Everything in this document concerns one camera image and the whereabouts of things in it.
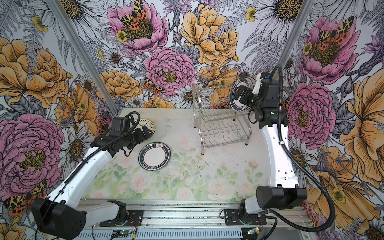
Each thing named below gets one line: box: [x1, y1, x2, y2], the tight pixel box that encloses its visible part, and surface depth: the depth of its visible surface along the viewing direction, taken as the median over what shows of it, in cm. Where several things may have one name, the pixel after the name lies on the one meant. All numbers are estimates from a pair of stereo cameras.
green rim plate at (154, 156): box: [138, 141, 172, 171], surface depth 96 cm
